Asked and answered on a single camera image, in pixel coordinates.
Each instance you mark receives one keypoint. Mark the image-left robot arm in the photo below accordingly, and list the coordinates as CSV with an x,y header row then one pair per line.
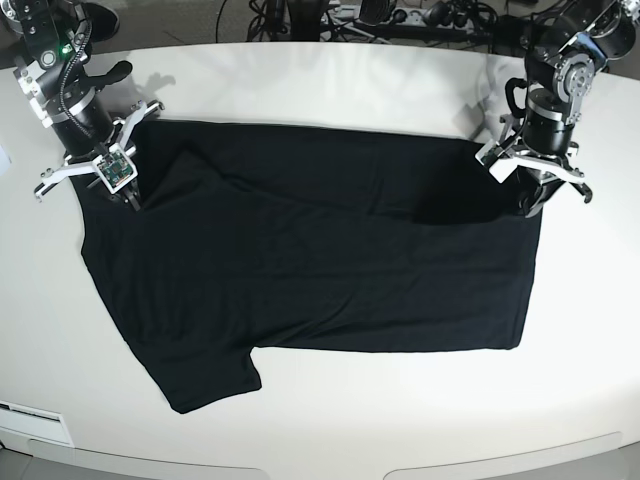
x,y
55,44

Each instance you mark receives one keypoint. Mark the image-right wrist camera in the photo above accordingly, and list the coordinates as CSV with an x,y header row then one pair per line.
x,y
495,161

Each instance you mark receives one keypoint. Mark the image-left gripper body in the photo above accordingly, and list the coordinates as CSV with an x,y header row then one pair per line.
x,y
90,124

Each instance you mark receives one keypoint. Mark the white power strip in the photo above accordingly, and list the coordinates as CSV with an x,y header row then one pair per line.
x,y
439,18

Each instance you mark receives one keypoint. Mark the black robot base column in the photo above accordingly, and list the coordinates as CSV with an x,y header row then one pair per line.
x,y
305,17

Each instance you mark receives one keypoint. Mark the image-right robot arm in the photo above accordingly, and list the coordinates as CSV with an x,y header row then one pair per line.
x,y
566,48

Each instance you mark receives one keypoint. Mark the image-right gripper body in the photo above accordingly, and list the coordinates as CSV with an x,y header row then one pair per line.
x,y
546,130

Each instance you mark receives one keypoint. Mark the black T-shirt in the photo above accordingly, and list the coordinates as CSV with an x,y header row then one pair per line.
x,y
255,236

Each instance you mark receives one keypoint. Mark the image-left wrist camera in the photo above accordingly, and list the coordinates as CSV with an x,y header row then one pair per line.
x,y
115,169

